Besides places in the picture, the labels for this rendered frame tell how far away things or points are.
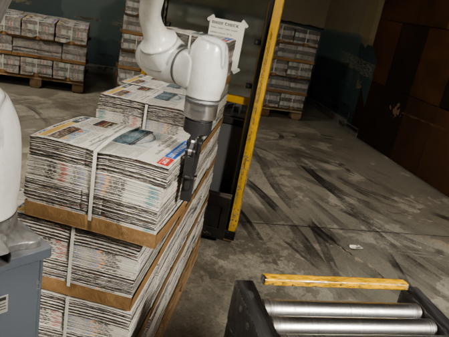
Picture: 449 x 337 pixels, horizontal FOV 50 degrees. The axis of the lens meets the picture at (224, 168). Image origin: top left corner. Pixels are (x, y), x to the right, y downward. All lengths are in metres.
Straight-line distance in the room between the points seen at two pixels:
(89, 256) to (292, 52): 5.91
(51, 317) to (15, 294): 0.61
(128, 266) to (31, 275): 0.46
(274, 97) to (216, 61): 5.87
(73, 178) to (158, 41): 0.41
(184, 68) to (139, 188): 0.32
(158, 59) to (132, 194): 0.35
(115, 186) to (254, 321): 0.47
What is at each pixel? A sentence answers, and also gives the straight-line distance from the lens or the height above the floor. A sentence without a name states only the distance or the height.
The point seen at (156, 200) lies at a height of 0.97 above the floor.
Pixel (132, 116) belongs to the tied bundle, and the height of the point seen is 1.01.
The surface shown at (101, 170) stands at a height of 1.01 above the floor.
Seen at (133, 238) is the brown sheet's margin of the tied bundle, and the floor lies 0.85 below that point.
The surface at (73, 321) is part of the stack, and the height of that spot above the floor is 0.52.
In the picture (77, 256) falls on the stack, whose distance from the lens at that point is 1.42.
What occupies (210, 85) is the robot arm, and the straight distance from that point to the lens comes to 1.23.
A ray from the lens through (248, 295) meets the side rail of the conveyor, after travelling 1.24.
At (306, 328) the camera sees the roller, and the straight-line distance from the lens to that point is 1.21.
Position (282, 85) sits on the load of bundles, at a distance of 7.09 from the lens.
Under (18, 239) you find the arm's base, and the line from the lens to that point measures 0.92.
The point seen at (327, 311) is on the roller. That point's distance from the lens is 1.29.
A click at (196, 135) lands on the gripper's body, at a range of 1.27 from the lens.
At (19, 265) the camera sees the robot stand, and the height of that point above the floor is 0.98.
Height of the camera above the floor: 1.47
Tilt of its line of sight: 19 degrees down
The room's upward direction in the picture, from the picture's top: 11 degrees clockwise
